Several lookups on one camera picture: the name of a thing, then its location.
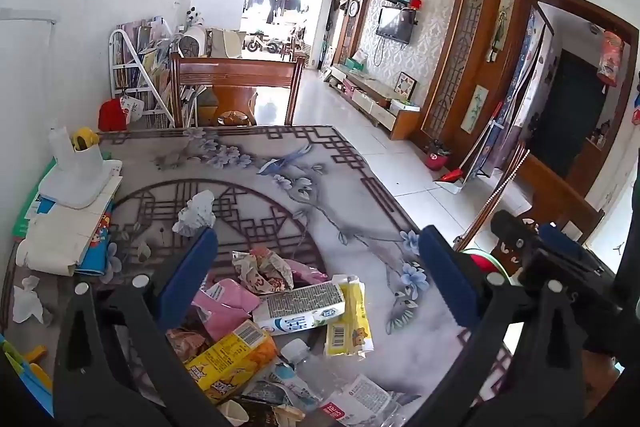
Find white milk carton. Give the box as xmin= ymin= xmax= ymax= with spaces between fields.
xmin=252 ymin=282 xmax=347 ymax=337

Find blue white pouch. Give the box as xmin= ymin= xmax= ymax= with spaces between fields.
xmin=240 ymin=362 xmax=321 ymax=413

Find geometric pattern picture frame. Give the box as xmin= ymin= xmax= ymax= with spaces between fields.
xmin=395 ymin=72 xmax=417 ymax=104

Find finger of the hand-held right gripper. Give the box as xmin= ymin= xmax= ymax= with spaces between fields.
xmin=539 ymin=222 xmax=604 ymax=271
xmin=491 ymin=209 xmax=544 ymax=281

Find clear plastic bottle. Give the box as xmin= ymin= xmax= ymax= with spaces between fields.
xmin=280 ymin=338 xmax=406 ymax=427

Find orange snack wrapper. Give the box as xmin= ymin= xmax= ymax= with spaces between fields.
xmin=165 ymin=327 xmax=211 ymax=365

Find wooden television cabinet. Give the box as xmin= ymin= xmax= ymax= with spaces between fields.
xmin=325 ymin=64 xmax=421 ymax=140

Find wooden chair with carved back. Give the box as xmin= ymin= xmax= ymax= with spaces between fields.
xmin=169 ymin=53 xmax=306 ymax=128

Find wooden chair with beaded edge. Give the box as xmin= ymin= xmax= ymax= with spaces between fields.
xmin=452 ymin=142 xmax=606 ymax=278

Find yellow snack box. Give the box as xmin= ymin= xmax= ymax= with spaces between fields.
xmin=185 ymin=319 xmax=277 ymax=405

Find white fan heater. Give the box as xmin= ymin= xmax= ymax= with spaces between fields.
xmin=177 ymin=27 xmax=208 ymax=58

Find purple wrapper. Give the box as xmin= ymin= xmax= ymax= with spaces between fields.
xmin=285 ymin=259 xmax=331 ymax=285

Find small scroll painting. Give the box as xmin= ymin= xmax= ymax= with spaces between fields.
xmin=462 ymin=84 xmax=490 ymax=130

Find blue picture book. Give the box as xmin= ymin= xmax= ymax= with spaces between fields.
xmin=75 ymin=202 xmax=118 ymax=277

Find yellow tape roll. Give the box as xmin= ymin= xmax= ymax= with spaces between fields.
xmin=71 ymin=127 xmax=100 ymax=152

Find blue plastic toy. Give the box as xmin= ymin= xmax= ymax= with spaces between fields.
xmin=0 ymin=332 xmax=53 ymax=403

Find dark door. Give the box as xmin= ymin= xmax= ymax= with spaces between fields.
xmin=530 ymin=49 xmax=608 ymax=180

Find red broom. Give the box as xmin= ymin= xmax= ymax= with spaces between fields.
xmin=434 ymin=102 xmax=503 ymax=182

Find pink packaging bag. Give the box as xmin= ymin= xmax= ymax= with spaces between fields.
xmin=192 ymin=277 xmax=261 ymax=343

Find yellow snack packet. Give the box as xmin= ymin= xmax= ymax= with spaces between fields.
xmin=325 ymin=275 xmax=375 ymax=360

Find tall scroll painting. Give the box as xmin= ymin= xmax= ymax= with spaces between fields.
xmin=487 ymin=0 xmax=517 ymax=62

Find red bag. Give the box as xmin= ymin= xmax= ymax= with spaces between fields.
xmin=97 ymin=99 xmax=132 ymax=132

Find red printed wrapper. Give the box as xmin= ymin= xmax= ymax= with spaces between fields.
xmin=231 ymin=248 xmax=295 ymax=295

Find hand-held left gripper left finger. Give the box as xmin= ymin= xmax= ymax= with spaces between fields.
xmin=52 ymin=227 xmax=231 ymax=427

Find white book rack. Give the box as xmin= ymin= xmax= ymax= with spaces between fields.
xmin=109 ymin=19 xmax=206 ymax=130

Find small crumpled white tissue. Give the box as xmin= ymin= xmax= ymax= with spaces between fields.
xmin=12 ymin=276 xmax=53 ymax=325

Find red bin with green rim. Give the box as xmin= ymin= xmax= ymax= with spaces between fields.
xmin=457 ymin=247 xmax=516 ymax=293

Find white plastic holder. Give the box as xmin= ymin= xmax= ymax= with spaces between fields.
xmin=39 ymin=127 xmax=123 ymax=210

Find wall television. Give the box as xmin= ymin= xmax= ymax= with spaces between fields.
xmin=376 ymin=7 xmax=416 ymax=44

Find hanging clothes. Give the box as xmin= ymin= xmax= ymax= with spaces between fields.
xmin=244 ymin=0 xmax=313 ymax=24

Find blue printed board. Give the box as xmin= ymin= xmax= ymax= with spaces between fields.
xmin=492 ymin=4 xmax=553 ymax=180

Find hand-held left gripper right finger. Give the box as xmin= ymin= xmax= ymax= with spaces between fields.
xmin=410 ymin=226 xmax=586 ymax=427

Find white standing air conditioner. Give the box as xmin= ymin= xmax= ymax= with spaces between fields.
xmin=314 ymin=0 xmax=335 ymax=70

